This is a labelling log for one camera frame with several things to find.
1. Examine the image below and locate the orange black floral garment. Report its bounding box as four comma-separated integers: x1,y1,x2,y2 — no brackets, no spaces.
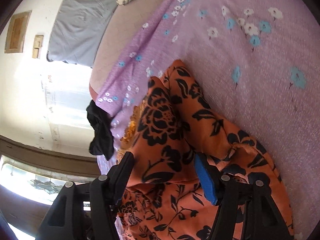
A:
118,60,294,239

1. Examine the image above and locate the purple floral bed sheet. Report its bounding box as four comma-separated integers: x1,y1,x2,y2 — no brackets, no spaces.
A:
97,0,319,239

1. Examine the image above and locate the pink mattress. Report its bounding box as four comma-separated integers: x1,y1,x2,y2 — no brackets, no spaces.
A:
89,0,170,101

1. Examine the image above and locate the grey pillow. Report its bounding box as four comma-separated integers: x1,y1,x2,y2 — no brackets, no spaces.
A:
47,0,118,67

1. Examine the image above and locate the beige wall switch plate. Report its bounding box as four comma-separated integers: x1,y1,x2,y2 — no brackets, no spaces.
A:
32,35,44,59

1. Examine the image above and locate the wooden framed wall niche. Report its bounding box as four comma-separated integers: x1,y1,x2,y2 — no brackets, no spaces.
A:
4,10,31,54

